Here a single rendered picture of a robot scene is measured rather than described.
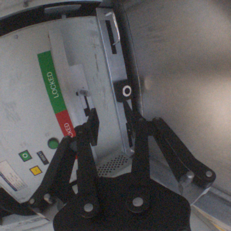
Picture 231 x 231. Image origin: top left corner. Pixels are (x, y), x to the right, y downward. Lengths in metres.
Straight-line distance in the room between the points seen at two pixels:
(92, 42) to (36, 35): 0.15
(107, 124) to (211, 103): 0.30
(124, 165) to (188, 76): 0.29
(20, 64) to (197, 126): 0.44
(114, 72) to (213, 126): 0.30
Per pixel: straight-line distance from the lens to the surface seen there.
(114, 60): 0.36
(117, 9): 0.43
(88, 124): 0.15
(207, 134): 0.31
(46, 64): 0.32
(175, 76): 0.30
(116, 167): 0.36
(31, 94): 0.32
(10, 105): 0.33
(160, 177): 0.44
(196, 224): 0.61
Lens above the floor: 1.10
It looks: 25 degrees down
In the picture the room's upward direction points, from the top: 114 degrees counter-clockwise
